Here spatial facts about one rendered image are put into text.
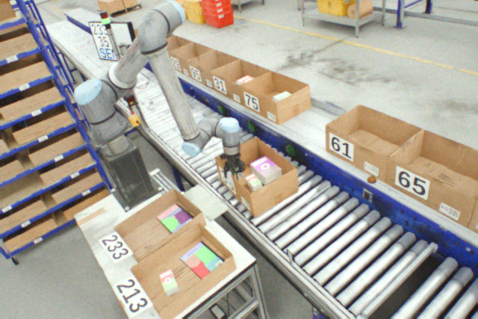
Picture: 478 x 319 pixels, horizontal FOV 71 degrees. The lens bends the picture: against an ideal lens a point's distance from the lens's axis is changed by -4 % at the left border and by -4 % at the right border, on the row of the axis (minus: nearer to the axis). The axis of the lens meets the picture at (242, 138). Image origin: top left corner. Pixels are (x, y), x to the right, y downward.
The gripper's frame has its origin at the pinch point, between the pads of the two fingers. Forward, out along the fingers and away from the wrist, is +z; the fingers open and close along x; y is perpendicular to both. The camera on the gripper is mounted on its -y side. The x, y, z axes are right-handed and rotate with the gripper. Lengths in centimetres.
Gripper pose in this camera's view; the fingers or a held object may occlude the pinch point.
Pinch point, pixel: (233, 180)
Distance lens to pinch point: 190.4
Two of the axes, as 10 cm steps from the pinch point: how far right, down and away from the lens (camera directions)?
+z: 0.8, 8.6, 5.1
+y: 5.8, 3.8, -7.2
